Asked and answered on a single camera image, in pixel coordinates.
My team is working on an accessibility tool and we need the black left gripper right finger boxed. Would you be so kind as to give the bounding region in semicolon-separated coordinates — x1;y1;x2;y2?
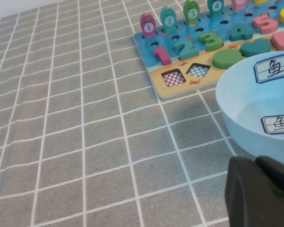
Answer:
254;155;284;201

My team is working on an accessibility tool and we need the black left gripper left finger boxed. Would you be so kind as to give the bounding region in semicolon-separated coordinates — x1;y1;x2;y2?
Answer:
224;156;284;227

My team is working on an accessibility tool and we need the pink number one block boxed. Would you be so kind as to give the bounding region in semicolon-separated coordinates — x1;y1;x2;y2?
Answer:
153;46;172;66

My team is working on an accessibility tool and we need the light blue plastic bowl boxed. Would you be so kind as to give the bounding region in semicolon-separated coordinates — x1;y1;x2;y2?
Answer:
215;51;284;166

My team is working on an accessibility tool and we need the colourful wooden puzzle board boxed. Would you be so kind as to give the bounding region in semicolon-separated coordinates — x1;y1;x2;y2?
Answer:
133;0;284;99

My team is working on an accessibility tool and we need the green circle block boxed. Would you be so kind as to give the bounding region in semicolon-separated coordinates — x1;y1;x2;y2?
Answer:
213;49;242;70

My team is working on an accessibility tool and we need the teal heart block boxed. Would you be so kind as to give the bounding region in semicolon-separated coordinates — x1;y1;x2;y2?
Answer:
239;38;272;57

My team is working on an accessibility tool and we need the teal number four block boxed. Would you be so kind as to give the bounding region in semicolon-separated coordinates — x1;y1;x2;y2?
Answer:
229;23;254;42

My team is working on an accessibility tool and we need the green number three block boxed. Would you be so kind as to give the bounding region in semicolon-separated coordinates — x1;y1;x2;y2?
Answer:
198;31;223;52

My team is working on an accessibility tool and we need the pink number five block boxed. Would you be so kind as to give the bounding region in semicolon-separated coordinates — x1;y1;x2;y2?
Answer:
252;14;279;35

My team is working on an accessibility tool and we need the teal number two block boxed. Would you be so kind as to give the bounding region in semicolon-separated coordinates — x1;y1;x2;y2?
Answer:
173;39;201;61

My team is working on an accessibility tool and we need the pink fish peg five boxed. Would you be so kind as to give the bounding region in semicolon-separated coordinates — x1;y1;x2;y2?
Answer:
231;0;248;12

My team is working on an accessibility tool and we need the teal fish peg four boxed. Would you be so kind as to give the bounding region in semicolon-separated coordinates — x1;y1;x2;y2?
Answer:
207;0;225;19

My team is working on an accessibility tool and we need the green fish peg three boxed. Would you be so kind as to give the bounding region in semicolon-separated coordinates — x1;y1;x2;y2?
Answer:
183;0;201;26

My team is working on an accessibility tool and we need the teal fish peg two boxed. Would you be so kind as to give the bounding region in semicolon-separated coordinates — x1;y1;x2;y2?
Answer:
160;6;178;33

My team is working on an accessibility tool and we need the purple fish peg one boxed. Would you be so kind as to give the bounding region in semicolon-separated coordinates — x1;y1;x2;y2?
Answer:
140;13;158;40

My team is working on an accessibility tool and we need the grey checked tablecloth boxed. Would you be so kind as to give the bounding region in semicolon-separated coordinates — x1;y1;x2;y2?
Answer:
0;0;284;227

